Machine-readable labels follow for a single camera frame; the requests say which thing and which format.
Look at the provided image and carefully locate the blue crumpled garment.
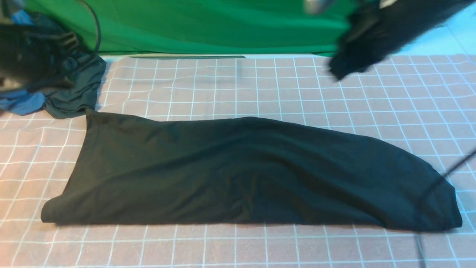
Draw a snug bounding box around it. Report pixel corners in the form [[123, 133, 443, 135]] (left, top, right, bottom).
[[0, 10, 46, 116]]

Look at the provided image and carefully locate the dark gray long-sleeve shirt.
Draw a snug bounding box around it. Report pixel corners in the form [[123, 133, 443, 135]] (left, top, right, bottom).
[[41, 110, 463, 232]]

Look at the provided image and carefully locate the green backdrop cloth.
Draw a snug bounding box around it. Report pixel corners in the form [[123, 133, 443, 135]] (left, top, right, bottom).
[[22, 0, 372, 58]]

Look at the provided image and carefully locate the pink checkered tablecloth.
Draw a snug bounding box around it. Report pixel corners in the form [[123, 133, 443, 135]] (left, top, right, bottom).
[[0, 54, 475, 268]]

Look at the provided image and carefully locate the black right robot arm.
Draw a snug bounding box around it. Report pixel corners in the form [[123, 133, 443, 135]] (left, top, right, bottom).
[[328, 0, 474, 81]]

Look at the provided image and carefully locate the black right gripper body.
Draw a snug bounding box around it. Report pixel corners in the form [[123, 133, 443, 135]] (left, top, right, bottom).
[[328, 7, 395, 81]]

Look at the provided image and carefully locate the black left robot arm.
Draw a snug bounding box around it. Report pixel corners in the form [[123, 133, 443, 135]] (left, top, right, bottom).
[[0, 24, 79, 93]]

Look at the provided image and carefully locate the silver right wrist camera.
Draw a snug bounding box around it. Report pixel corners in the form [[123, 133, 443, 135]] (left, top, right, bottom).
[[303, 0, 335, 15]]

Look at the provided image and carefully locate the dark crumpled garment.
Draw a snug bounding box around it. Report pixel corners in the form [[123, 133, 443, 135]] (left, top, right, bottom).
[[37, 13, 107, 119]]

